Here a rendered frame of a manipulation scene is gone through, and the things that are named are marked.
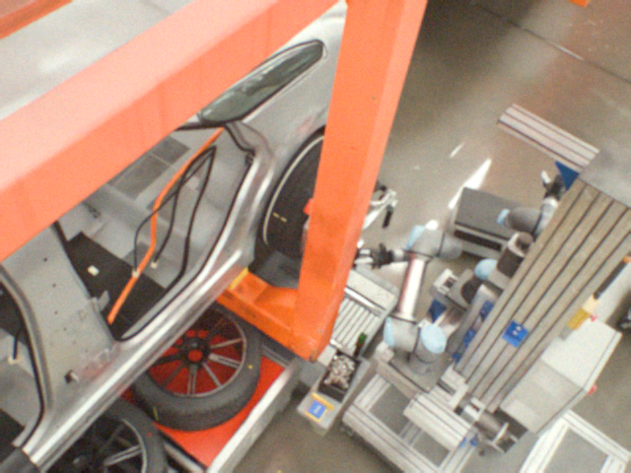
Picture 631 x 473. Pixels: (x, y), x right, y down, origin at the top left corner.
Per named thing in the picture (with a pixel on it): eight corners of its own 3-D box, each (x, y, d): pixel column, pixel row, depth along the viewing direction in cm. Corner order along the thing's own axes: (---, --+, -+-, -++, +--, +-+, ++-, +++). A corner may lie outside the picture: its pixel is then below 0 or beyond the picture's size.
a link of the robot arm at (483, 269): (473, 268, 314) (482, 252, 303) (500, 280, 311) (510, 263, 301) (466, 286, 306) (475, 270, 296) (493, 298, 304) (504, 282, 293)
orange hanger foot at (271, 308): (225, 273, 342) (225, 233, 315) (306, 324, 328) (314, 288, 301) (204, 294, 333) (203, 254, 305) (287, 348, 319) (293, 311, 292)
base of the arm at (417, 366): (444, 360, 292) (450, 349, 284) (426, 382, 284) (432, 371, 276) (416, 339, 297) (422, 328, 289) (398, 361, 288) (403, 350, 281)
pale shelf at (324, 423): (342, 347, 334) (343, 344, 332) (370, 365, 330) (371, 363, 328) (296, 411, 310) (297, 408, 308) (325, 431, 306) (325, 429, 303)
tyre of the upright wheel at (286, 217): (304, 114, 308) (236, 234, 312) (345, 137, 302) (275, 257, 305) (334, 146, 371) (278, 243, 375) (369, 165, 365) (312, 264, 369)
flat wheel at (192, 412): (164, 301, 356) (161, 276, 337) (276, 337, 351) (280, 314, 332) (105, 408, 315) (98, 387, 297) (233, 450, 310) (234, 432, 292)
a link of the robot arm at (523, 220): (504, 226, 266) (494, 227, 314) (529, 236, 264) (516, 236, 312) (516, 199, 265) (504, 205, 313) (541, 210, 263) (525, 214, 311)
